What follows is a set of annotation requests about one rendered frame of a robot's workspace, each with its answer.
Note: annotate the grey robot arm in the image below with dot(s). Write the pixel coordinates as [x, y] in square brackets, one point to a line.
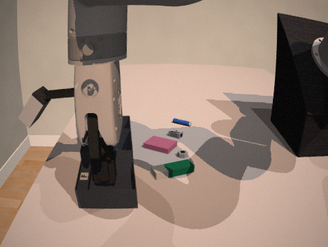
[109, 18]

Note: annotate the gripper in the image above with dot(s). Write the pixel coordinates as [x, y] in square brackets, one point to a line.
[98, 111]

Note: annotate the green and white eraser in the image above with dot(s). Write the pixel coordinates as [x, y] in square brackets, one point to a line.
[173, 169]

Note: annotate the dark grey rack of bins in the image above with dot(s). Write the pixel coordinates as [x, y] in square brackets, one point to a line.
[90, 194]

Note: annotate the flat red rectangular block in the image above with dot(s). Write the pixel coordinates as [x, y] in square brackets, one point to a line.
[160, 144]

